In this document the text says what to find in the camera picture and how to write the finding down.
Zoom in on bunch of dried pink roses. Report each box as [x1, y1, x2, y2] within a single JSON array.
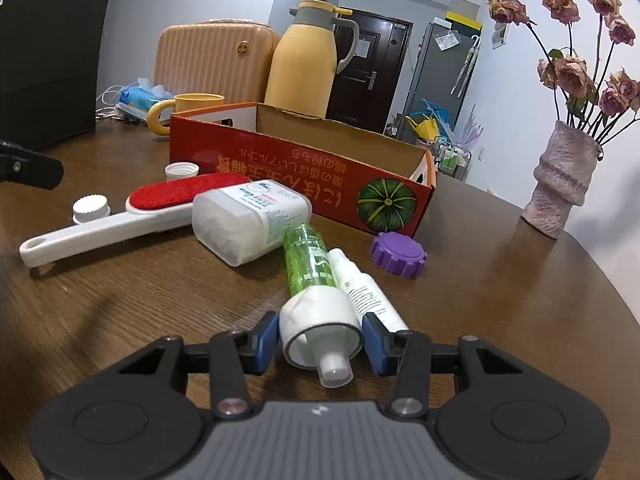
[[487, 0, 640, 148]]

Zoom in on yellow mug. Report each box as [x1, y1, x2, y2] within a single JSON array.
[[146, 93, 226, 136]]

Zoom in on white cables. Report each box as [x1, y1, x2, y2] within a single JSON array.
[[95, 85, 126, 121]]

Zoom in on hanging umbrella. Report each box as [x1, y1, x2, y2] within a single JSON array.
[[450, 35, 482, 96]]

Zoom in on yellow and black box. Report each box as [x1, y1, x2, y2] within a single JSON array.
[[446, 9, 485, 31]]

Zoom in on red and white lint brush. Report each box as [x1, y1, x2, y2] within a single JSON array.
[[19, 174, 252, 268]]

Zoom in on green spray bottle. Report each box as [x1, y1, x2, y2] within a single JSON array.
[[283, 225, 354, 388]]

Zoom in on white ridged bottle cap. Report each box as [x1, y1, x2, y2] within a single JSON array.
[[72, 194, 111, 224]]

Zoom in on small white spray bottle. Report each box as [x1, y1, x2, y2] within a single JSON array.
[[327, 248, 410, 333]]

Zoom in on white cylindrical bottle cap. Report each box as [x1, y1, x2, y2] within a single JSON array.
[[279, 287, 365, 368]]

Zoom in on grey refrigerator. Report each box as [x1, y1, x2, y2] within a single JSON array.
[[400, 20, 483, 128]]

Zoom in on black paper bag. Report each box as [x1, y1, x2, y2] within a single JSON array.
[[0, 0, 113, 151]]

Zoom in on blue tissue pack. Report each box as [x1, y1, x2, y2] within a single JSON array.
[[117, 77, 176, 121]]

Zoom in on red cardboard box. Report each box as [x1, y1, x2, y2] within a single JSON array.
[[169, 102, 437, 237]]

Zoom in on purple wall decoration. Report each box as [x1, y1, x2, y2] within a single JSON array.
[[457, 105, 483, 148]]

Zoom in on large ridged bottle cap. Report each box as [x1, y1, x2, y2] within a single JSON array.
[[370, 231, 427, 279]]

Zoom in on pink textured vase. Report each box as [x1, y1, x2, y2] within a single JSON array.
[[521, 121, 604, 239]]

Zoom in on yellow thermos jug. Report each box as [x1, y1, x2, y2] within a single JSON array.
[[264, 0, 361, 122]]

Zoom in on dark brown door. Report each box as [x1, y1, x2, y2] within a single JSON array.
[[327, 8, 414, 133]]

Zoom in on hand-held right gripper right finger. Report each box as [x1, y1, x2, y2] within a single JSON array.
[[362, 311, 526, 418]]

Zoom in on blue plastic dustpan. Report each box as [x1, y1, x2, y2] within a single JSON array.
[[417, 97, 456, 128]]

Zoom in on beige ribbed suitcase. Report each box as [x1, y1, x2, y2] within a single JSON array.
[[152, 21, 281, 106]]

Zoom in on yellow watering can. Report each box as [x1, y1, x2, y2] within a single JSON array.
[[405, 115, 441, 141]]

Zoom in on wire storage cart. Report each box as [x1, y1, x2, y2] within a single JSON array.
[[432, 135, 473, 181]]

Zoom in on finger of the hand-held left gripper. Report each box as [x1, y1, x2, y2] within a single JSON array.
[[0, 139, 64, 191]]

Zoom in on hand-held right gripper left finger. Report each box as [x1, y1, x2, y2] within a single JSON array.
[[119, 311, 279, 418]]

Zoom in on white plastic swab container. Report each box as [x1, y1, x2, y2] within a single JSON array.
[[192, 181, 313, 267]]

